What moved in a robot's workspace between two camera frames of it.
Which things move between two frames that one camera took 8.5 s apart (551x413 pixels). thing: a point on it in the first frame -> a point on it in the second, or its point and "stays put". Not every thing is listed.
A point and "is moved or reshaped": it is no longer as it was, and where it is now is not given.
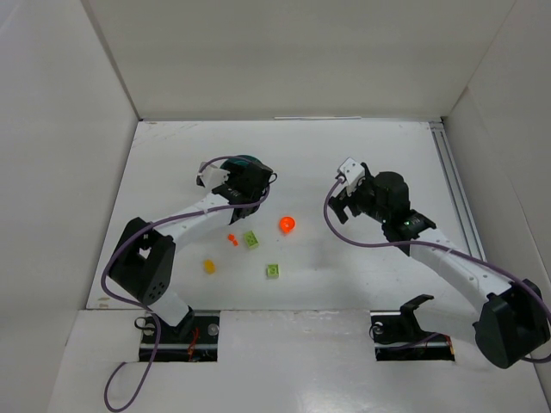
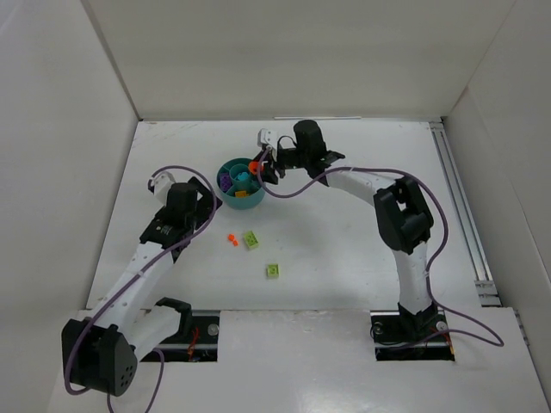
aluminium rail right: [457, 189] stays put
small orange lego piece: [232, 237] stays put
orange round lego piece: [287, 224] is moved or reshaped
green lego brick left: [251, 239] stays put
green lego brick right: [273, 270] stays put
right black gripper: [344, 200] -> [277, 163]
